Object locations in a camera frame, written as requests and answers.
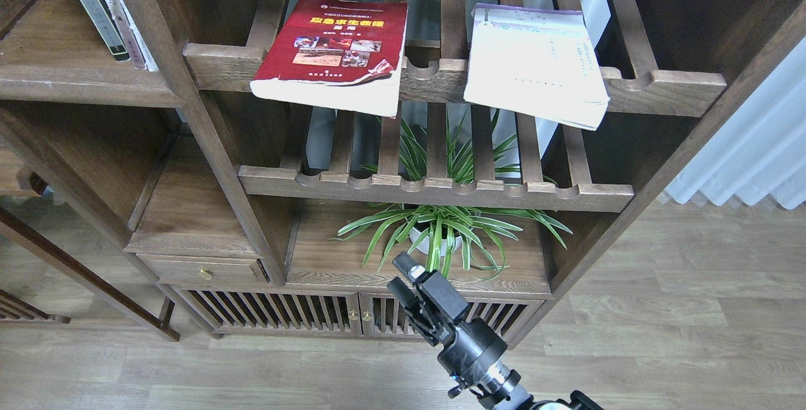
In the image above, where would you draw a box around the dark wooden bookshelf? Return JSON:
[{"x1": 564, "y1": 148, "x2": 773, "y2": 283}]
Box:
[{"x1": 2, "y1": 0, "x2": 804, "y2": 346}]

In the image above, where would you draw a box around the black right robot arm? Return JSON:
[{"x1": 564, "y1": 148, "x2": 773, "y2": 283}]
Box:
[{"x1": 387, "y1": 253, "x2": 601, "y2": 409}]

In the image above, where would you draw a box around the red cover book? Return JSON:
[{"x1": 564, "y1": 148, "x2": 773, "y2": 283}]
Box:
[{"x1": 250, "y1": 0, "x2": 408, "y2": 117}]

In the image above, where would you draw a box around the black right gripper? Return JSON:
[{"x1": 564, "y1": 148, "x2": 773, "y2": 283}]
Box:
[{"x1": 387, "y1": 253, "x2": 521, "y2": 398}]

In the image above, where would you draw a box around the dark wooden side furniture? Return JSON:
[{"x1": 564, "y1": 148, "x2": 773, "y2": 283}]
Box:
[{"x1": 2, "y1": 145, "x2": 179, "y2": 341}]

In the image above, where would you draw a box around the white plant pot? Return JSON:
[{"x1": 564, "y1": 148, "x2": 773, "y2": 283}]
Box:
[{"x1": 409, "y1": 222, "x2": 448, "y2": 258}]

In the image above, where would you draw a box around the upright pale spine book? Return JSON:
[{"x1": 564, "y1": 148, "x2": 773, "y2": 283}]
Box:
[{"x1": 106, "y1": 0, "x2": 147, "y2": 71}]

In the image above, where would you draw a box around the green spider plant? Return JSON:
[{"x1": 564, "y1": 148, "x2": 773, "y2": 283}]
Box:
[{"x1": 333, "y1": 110, "x2": 572, "y2": 278}]

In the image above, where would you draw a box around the white pleated curtain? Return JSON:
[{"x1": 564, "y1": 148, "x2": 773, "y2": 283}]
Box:
[{"x1": 663, "y1": 40, "x2": 805, "y2": 210}]

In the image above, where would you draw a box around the white purple cover book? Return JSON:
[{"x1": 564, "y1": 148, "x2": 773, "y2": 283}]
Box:
[{"x1": 463, "y1": 3, "x2": 610, "y2": 130}]

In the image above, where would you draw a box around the upright white book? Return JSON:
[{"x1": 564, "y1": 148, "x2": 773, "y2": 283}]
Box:
[{"x1": 123, "y1": 0, "x2": 159, "y2": 72}]

